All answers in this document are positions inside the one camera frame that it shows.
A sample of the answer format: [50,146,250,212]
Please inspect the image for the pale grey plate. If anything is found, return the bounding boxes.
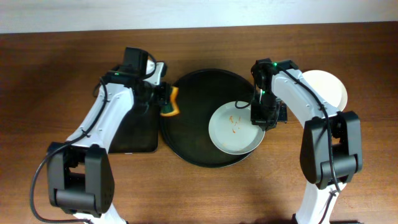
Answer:
[208,101,266,155]

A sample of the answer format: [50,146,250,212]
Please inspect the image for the green and orange sponge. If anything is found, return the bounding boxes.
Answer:
[160,86,180,117]

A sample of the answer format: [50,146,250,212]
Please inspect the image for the white plate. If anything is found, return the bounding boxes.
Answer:
[302,70,348,111]

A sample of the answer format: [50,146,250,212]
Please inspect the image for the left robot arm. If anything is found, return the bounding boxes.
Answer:
[42,47,178,223]

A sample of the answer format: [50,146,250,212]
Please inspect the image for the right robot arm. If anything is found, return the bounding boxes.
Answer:
[251,58,363,224]

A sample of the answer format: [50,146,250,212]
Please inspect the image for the rectangular black tray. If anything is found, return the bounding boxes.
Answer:
[109,105,160,154]

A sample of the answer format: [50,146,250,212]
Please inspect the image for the round black tray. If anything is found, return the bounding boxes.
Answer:
[160,68,253,168]

